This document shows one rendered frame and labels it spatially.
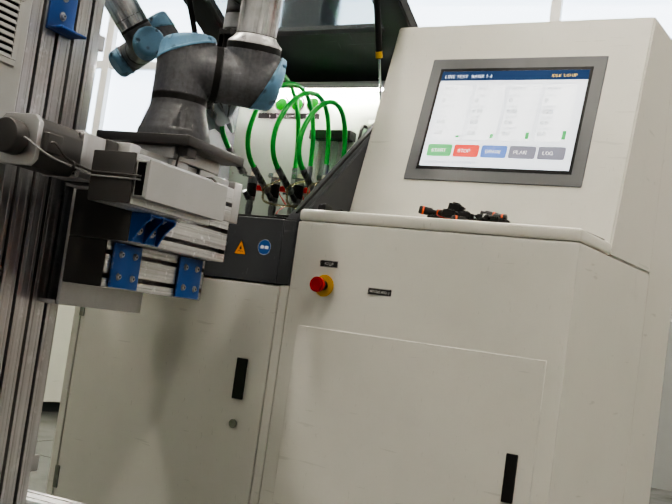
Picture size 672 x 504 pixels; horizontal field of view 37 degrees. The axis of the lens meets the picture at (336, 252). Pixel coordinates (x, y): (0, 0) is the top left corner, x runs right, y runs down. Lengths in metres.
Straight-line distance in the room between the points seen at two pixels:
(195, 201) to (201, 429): 0.84
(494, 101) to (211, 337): 0.93
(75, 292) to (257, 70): 0.58
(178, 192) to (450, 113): 1.01
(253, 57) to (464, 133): 0.69
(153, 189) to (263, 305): 0.78
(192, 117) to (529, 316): 0.81
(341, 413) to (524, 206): 0.65
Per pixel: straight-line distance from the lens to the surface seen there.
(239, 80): 2.09
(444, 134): 2.58
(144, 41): 2.47
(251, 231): 2.48
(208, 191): 1.88
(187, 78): 2.07
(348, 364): 2.29
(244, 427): 2.45
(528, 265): 2.13
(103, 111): 8.21
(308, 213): 2.39
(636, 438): 2.71
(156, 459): 2.63
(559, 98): 2.51
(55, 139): 1.73
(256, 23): 2.11
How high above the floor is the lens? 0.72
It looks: 4 degrees up
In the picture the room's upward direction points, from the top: 8 degrees clockwise
